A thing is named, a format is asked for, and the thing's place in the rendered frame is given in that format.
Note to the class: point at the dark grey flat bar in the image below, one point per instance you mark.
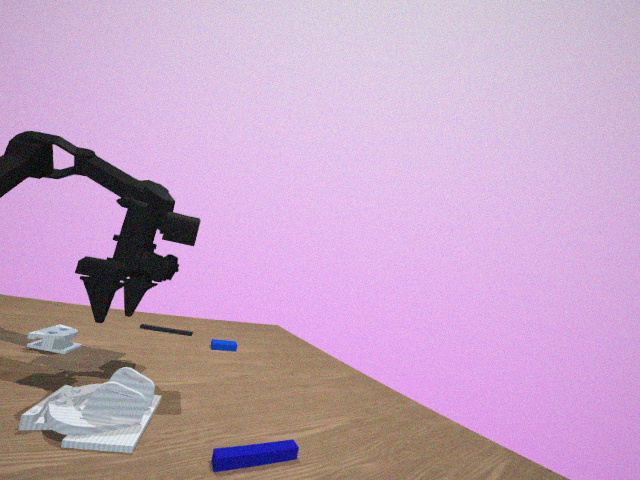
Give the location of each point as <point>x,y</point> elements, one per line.
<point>170,330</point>

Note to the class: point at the blue rectangular bar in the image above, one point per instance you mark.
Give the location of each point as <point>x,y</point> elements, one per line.
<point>228,458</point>

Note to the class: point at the white curved jaw with gear teeth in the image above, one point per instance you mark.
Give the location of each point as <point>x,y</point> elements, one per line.
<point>80,394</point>

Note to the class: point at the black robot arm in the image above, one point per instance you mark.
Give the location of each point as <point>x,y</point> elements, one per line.
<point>149,205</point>

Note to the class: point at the blue rectangular block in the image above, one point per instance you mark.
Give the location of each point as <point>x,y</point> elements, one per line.
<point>223,345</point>

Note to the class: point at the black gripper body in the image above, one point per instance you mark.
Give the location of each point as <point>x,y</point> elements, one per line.
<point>118,268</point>

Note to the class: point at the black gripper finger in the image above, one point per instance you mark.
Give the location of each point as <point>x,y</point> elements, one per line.
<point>100,294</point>
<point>133,294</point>

